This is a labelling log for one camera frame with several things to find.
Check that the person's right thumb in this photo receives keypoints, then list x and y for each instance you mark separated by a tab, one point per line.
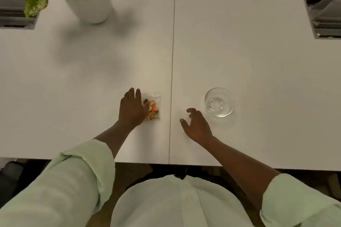
183	124

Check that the clear glass bowl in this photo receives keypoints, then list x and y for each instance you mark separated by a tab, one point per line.
219	101

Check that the person's left thumb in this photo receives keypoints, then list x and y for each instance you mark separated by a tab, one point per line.
146	105

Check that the person's right hand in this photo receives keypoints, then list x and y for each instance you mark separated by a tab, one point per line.
198	128

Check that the person's left hand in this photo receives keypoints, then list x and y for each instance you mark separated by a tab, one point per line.
132	112

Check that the small clear bag of candies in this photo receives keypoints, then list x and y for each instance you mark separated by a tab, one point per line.
154	108

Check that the dark office chair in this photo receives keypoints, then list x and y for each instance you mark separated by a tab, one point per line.
10	179

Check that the pale green shirt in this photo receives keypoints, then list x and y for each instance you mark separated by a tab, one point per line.
173	203

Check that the person's right forearm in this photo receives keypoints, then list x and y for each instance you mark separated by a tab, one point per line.
239	168

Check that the person's left forearm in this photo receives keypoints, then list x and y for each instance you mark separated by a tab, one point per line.
113	136

